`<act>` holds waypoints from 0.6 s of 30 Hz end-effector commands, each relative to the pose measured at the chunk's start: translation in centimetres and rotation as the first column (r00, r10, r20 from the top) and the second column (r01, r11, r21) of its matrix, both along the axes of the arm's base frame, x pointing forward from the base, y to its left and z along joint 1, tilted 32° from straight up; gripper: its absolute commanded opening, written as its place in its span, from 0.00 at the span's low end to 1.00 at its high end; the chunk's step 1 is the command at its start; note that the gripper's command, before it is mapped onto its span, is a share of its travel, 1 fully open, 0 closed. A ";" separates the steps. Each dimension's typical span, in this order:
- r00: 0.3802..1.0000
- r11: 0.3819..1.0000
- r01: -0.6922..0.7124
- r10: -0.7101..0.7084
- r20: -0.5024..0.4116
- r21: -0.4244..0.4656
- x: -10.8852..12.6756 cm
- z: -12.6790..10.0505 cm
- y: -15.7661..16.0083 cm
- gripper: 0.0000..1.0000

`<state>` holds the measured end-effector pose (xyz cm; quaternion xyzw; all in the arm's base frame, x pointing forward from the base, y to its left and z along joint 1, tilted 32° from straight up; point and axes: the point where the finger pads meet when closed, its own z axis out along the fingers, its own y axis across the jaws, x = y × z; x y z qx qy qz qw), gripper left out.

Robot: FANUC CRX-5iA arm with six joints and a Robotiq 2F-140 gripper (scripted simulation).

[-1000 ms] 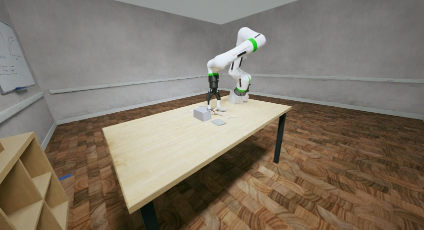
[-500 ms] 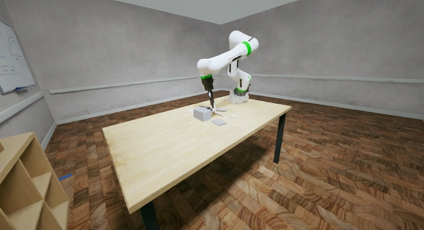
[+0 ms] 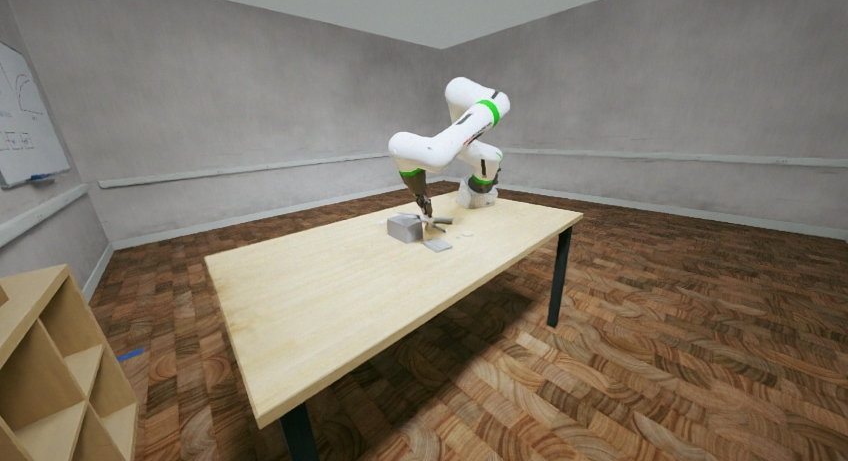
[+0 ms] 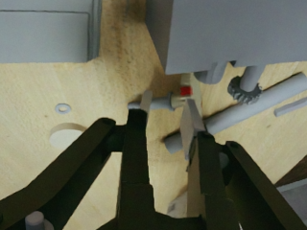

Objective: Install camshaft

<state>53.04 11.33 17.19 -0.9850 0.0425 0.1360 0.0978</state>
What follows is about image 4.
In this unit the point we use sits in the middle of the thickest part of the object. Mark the small grey washer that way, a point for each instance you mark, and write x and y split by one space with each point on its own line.
65 105

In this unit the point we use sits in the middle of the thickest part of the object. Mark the beige round disc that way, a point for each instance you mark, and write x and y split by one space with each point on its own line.
63 135

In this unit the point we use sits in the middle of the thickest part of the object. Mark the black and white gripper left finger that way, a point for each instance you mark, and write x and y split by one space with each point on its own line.
50 200

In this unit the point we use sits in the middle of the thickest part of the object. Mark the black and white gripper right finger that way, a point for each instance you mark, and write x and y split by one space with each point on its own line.
258 204

